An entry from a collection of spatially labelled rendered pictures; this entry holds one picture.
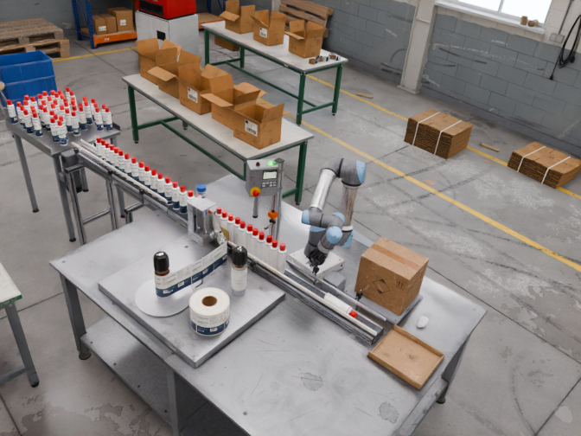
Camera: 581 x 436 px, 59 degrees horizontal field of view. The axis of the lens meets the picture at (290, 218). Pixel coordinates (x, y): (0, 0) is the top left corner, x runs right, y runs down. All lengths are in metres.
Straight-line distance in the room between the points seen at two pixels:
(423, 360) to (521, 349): 1.64
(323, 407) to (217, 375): 0.52
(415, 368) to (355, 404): 0.40
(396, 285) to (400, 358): 0.38
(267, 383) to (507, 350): 2.22
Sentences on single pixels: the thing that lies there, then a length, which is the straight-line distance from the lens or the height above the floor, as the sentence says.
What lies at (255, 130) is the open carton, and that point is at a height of 0.95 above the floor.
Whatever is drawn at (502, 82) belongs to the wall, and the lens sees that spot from 7.89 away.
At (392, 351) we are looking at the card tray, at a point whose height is 0.83.
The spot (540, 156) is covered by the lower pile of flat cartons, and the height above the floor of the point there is 0.20.
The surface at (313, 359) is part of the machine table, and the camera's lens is 2.70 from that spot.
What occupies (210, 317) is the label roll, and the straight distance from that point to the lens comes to 2.61.
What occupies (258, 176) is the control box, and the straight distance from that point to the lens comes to 2.88.
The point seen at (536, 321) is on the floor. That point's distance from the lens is 4.65.
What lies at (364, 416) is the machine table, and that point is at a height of 0.83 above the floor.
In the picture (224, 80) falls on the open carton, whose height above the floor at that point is 1.11.
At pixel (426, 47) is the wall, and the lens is 8.38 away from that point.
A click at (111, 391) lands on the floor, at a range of 3.68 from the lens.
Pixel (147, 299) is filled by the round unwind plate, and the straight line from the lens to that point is 2.90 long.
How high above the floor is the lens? 2.89
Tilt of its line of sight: 35 degrees down
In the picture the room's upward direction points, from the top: 5 degrees clockwise
